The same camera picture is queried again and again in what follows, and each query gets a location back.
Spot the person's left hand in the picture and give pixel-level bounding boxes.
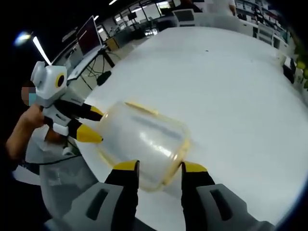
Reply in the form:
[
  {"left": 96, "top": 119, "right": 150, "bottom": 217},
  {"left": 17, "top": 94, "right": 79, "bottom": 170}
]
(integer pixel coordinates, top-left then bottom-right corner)
[{"left": 20, "top": 104, "right": 67, "bottom": 144}]

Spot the white office chair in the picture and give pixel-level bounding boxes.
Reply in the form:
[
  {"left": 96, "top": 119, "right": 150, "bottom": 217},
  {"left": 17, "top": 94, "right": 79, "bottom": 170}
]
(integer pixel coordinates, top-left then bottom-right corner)
[{"left": 173, "top": 9, "right": 196, "bottom": 27}]

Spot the green potted plant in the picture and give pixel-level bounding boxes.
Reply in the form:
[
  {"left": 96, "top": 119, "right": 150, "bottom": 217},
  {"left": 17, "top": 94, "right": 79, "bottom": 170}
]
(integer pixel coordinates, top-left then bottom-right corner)
[{"left": 294, "top": 42, "right": 308, "bottom": 91}]

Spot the small black box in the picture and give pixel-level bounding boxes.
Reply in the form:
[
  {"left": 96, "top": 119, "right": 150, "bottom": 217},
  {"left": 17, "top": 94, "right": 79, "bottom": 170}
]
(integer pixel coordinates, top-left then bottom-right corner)
[{"left": 282, "top": 57, "right": 297, "bottom": 84}]

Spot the black floor base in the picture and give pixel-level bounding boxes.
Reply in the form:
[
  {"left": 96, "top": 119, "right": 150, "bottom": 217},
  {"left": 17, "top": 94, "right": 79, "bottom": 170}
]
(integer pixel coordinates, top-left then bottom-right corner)
[{"left": 96, "top": 70, "right": 112, "bottom": 86}]

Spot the clear box with yellow buckle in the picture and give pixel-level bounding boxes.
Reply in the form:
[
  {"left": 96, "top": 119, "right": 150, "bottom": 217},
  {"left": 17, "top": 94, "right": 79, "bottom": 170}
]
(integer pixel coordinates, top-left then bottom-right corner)
[{"left": 95, "top": 100, "right": 193, "bottom": 193}]

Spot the white storage shelf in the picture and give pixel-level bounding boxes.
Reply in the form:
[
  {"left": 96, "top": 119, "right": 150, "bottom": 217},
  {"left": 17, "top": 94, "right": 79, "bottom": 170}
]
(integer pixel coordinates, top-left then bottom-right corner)
[{"left": 237, "top": 0, "right": 293, "bottom": 48}]

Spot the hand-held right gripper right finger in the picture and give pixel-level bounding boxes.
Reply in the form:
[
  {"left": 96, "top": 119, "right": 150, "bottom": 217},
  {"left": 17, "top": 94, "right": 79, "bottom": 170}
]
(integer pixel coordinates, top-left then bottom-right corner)
[{"left": 180, "top": 161, "right": 275, "bottom": 231}]

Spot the white folding desk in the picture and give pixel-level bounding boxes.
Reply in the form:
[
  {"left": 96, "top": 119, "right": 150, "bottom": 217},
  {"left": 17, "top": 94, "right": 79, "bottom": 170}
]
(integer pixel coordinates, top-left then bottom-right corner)
[{"left": 66, "top": 45, "right": 114, "bottom": 80}]

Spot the large monitor screen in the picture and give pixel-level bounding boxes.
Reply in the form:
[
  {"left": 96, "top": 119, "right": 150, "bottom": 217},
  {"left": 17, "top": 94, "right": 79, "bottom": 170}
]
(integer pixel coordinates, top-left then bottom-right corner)
[{"left": 76, "top": 15, "right": 103, "bottom": 57}]

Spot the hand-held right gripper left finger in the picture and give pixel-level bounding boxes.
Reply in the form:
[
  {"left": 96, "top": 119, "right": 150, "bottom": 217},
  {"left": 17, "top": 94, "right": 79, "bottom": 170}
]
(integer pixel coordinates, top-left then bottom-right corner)
[{"left": 69, "top": 159, "right": 141, "bottom": 231}]

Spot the grey mesh chair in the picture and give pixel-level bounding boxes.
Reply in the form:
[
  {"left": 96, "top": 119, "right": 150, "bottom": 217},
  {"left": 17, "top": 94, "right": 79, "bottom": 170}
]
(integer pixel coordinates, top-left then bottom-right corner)
[{"left": 38, "top": 134, "right": 103, "bottom": 231}]

